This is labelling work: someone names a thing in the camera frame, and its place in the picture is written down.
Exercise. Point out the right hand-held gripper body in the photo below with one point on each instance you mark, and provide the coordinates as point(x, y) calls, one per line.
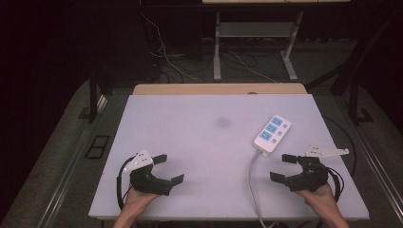
point(312, 177)

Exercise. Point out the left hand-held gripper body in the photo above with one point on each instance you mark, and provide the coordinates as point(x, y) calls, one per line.
point(149, 182)

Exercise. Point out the white power strip blue sockets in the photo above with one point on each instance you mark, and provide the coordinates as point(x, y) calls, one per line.
point(272, 134)

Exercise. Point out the person's left hand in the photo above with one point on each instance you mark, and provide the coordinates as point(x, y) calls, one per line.
point(138, 201)

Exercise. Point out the person's right hand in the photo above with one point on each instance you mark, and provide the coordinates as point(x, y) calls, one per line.
point(324, 199)

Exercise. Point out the black metal stand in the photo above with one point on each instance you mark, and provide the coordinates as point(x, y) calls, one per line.
point(93, 98)
point(356, 101)

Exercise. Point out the wooden table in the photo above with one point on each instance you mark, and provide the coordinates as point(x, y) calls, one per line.
point(218, 89)

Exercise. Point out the black floor frame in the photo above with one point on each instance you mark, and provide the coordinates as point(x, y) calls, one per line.
point(97, 147)

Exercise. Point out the aluminium floor rail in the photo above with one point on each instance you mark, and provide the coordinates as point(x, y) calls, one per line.
point(68, 164)
point(374, 158)

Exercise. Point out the grey metal desk frame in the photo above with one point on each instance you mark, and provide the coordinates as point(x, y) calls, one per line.
point(253, 30)

